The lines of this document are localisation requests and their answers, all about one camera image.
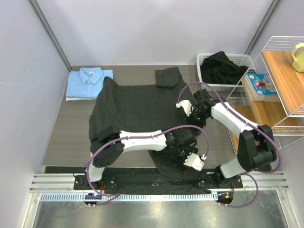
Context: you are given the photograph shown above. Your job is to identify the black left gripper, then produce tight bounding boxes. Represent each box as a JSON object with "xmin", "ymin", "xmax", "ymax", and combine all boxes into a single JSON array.
[{"xmin": 168, "ymin": 145, "xmax": 198, "ymax": 173}]

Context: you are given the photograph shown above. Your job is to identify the dark pinstriped long sleeve shirt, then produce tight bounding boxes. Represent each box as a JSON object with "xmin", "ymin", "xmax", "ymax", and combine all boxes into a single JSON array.
[{"xmin": 89, "ymin": 67, "xmax": 209, "ymax": 182}]

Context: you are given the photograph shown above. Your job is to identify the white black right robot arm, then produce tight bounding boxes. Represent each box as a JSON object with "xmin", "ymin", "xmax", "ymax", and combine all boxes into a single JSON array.
[{"xmin": 176, "ymin": 89, "xmax": 279, "ymax": 188}]

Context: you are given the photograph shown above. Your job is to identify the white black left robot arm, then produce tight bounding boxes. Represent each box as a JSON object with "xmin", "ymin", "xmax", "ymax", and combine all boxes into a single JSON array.
[{"xmin": 84, "ymin": 125, "xmax": 204, "ymax": 190}]

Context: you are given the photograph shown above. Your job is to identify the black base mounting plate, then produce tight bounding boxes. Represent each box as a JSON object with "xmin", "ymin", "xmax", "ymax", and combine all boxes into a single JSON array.
[{"xmin": 44, "ymin": 166, "xmax": 244, "ymax": 196}]

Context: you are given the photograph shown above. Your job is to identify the black clothes in basket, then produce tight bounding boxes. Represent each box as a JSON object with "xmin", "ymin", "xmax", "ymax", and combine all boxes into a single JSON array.
[{"xmin": 200, "ymin": 51, "xmax": 248, "ymax": 85}]

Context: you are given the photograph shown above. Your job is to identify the blue product box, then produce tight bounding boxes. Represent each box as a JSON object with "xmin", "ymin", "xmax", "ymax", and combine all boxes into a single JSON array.
[{"xmin": 242, "ymin": 74, "xmax": 280, "ymax": 102}]

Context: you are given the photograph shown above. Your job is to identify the white plastic laundry basket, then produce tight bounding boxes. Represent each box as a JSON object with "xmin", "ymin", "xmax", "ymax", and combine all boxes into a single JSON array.
[{"xmin": 196, "ymin": 51, "xmax": 257, "ymax": 92}]

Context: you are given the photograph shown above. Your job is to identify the folded light blue shirt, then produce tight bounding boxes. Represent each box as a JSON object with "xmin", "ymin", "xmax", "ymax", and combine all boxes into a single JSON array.
[{"xmin": 66, "ymin": 67, "xmax": 114, "ymax": 101}]

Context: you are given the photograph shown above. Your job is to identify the yellow watering can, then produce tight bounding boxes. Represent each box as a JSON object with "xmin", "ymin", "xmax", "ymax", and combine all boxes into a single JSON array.
[{"xmin": 291, "ymin": 43, "xmax": 304, "ymax": 73}]

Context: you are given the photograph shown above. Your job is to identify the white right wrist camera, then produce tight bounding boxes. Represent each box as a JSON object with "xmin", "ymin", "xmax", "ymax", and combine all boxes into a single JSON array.
[{"xmin": 176, "ymin": 100, "xmax": 192, "ymax": 117}]

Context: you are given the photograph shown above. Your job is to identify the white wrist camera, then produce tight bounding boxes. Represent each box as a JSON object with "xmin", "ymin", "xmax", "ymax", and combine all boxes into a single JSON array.
[
  {"xmin": 176, "ymin": 100, "xmax": 192, "ymax": 117},
  {"xmin": 183, "ymin": 153, "xmax": 206, "ymax": 171}
]

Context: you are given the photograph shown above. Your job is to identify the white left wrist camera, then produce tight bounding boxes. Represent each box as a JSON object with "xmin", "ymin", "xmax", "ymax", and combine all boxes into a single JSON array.
[{"xmin": 183, "ymin": 153, "xmax": 206, "ymax": 171}]

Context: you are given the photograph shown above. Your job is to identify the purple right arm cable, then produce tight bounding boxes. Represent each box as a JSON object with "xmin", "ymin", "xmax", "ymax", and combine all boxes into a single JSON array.
[{"xmin": 178, "ymin": 82, "xmax": 282, "ymax": 209}]

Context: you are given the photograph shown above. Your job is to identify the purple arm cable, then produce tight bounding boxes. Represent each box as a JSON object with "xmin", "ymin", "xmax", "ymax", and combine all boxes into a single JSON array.
[
  {"xmin": 178, "ymin": 82, "xmax": 282, "ymax": 209},
  {"xmin": 83, "ymin": 125, "xmax": 211, "ymax": 206}
]

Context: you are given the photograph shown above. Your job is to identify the white wire shelf rack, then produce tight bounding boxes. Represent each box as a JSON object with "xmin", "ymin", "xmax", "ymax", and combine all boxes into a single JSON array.
[{"xmin": 227, "ymin": 36, "xmax": 304, "ymax": 149}]

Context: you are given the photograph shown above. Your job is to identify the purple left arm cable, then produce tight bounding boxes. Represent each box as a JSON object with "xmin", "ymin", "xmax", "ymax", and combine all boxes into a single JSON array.
[{"xmin": 83, "ymin": 125, "xmax": 211, "ymax": 206}]

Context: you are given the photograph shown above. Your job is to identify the aluminium rail frame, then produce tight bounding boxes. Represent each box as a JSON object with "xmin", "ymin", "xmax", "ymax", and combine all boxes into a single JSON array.
[{"xmin": 22, "ymin": 167, "xmax": 300, "ymax": 228}]

